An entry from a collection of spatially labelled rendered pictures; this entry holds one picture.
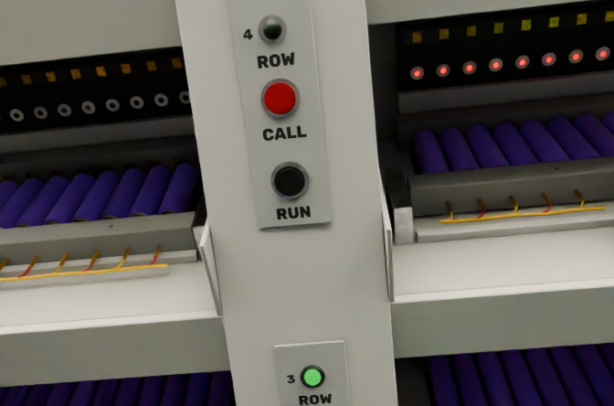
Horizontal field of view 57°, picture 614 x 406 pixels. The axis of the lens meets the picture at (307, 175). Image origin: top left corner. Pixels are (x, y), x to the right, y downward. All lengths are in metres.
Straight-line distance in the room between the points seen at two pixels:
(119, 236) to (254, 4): 0.18
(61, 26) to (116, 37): 0.03
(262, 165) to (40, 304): 0.17
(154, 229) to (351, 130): 0.15
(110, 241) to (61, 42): 0.13
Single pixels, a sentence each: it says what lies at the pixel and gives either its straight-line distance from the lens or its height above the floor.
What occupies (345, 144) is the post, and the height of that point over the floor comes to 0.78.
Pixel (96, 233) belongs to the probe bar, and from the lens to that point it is 0.39.
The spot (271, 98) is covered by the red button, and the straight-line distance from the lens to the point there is 0.29.
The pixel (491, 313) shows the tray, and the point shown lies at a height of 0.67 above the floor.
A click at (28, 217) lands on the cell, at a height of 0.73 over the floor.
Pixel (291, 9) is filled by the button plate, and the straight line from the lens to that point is 0.29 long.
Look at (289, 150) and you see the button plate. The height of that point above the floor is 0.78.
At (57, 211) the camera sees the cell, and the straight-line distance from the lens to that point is 0.44.
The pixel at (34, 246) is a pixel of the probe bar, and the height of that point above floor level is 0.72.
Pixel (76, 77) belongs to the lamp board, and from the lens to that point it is 0.50.
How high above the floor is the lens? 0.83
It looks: 12 degrees down
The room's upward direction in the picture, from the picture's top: 6 degrees counter-clockwise
